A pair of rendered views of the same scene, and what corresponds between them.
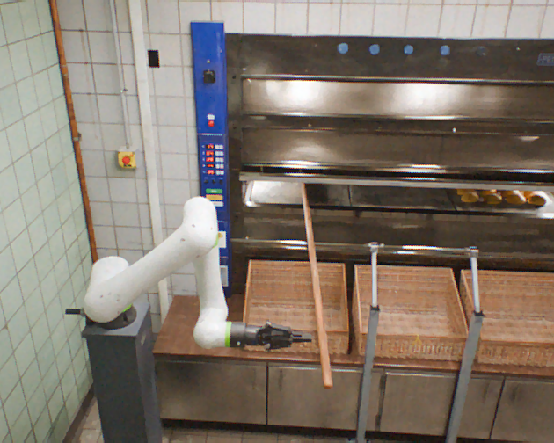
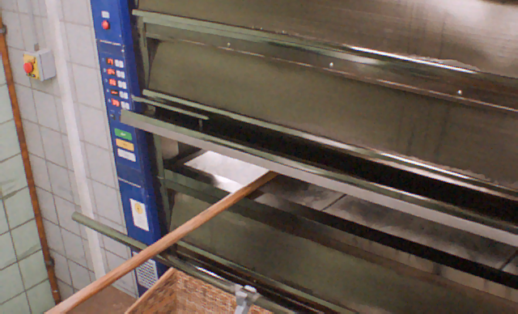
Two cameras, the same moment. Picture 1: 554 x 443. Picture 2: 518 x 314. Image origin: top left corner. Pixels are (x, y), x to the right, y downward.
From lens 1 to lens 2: 2.00 m
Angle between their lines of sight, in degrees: 37
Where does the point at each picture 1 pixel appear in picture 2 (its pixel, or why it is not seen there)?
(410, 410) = not seen: outside the picture
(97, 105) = not seen: outside the picture
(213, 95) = not seen: outside the picture
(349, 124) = (283, 50)
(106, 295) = not seen: outside the picture
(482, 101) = (503, 38)
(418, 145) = (401, 113)
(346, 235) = (308, 264)
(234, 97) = not seen: outside the picture
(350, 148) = (290, 99)
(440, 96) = (425, 15)
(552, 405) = not seen: outside the picture
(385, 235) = (369, 283)
